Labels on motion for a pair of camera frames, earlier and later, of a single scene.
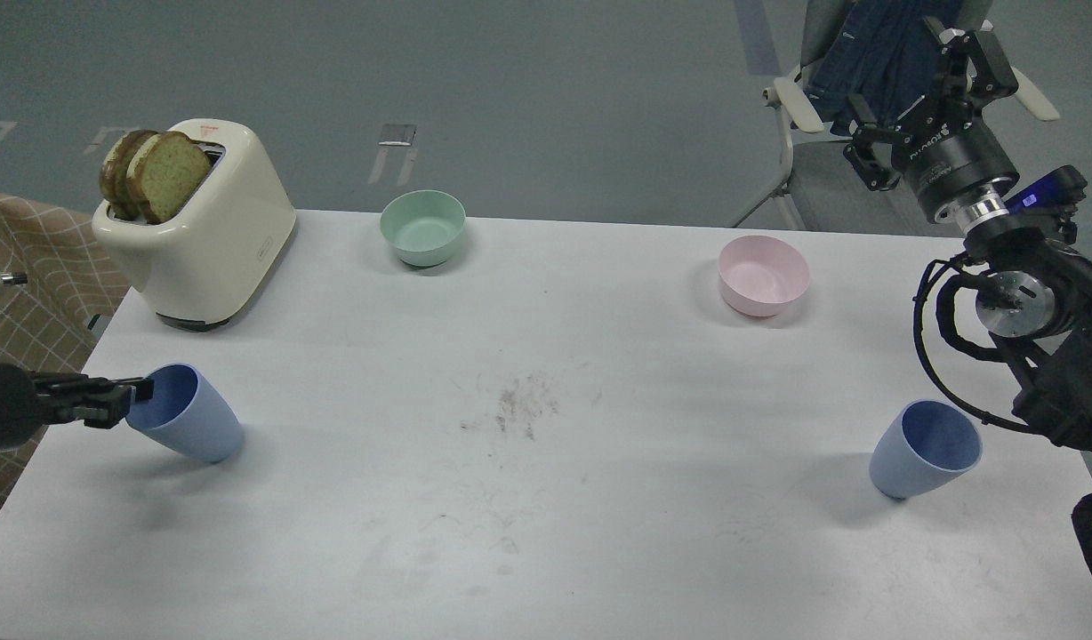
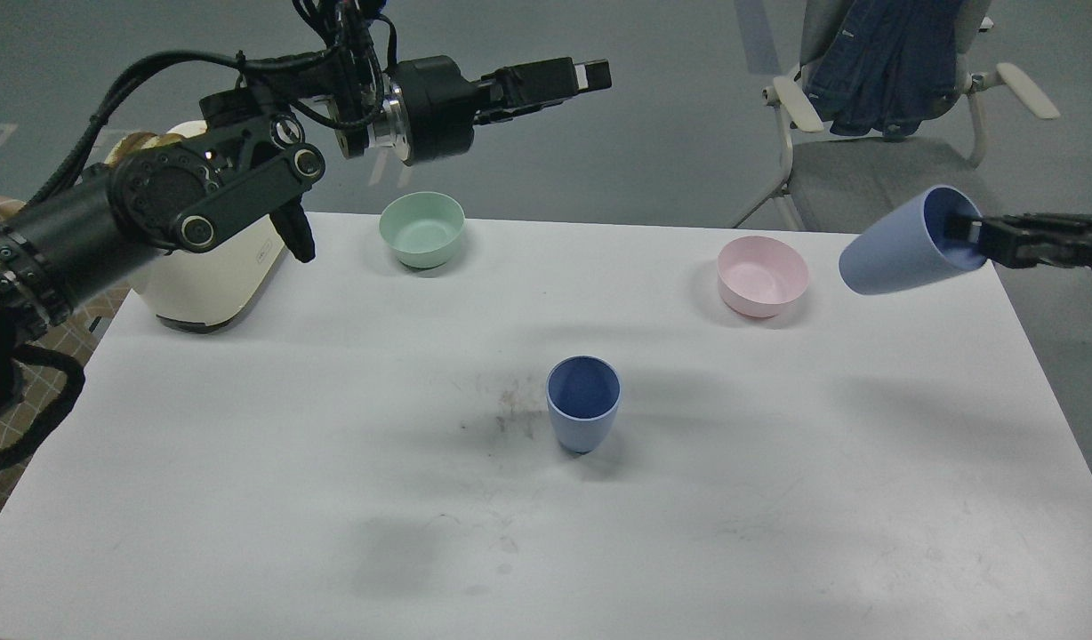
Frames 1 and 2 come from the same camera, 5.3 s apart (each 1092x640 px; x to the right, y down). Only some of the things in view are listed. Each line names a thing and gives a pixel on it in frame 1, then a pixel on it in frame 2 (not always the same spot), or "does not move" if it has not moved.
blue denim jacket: [884, 52] does not move
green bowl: [423, 227] does not move
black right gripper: [944, 153] → [996, 233]
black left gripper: [78, 385] → [429, 107]
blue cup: [187, 412] → [583, 394]
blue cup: [926, 446] → [904, 244]
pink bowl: [758, 275] does not move
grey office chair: [816, 176] does not move
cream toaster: [204, 264] does not move
